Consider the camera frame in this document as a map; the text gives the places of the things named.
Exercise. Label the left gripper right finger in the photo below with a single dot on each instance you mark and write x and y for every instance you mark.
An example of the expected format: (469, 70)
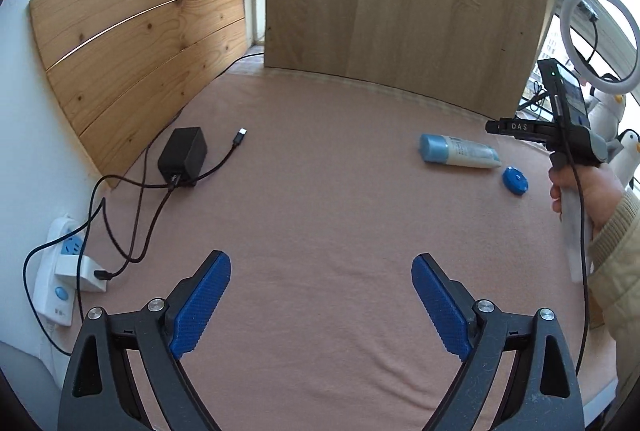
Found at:
(542, 392)

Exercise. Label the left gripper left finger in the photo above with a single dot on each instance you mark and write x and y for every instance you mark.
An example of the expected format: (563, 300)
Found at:
(99, 391)

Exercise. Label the white tube with blue cap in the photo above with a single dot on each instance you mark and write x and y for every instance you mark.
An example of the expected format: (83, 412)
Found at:
(455, 151)

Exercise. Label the beige quilted sleeve forearm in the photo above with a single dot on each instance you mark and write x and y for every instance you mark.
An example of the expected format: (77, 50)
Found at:
(614, 284)

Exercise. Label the person's right hand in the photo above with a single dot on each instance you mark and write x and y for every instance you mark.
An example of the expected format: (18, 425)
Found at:
(601, 191)

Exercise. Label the grey plush toy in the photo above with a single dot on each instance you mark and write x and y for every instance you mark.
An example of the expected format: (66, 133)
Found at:
(605, 111)

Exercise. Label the penguin plush toy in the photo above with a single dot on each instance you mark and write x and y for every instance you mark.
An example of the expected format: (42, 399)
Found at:
(624, 158)

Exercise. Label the white power strip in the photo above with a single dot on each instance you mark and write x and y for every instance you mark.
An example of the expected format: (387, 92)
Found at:
(55, 284)

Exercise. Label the large oak veneer board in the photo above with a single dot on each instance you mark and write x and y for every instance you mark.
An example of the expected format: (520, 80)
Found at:
(475, 54)

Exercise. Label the black power adapter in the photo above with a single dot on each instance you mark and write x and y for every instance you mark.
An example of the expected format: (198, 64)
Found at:
(182, 158)

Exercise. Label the slatted pine wood board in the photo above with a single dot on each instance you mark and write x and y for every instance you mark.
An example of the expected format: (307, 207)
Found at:
(122, 69)

